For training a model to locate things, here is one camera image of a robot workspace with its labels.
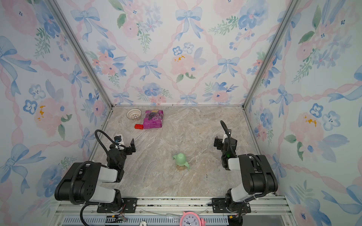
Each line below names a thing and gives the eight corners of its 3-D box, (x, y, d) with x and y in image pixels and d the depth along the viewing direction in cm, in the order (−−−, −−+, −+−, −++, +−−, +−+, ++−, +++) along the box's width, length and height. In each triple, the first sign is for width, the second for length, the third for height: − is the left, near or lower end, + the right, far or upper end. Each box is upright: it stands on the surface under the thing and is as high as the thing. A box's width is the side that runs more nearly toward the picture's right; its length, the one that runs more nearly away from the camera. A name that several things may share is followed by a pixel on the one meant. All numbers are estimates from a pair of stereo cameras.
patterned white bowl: (128, 120, 113) (125, 116, 108) (130, 112, 118) (128, 108, 114) (140, 120, 113) (139, 116, 109) (142, 112, 118) (141, 108, 114)
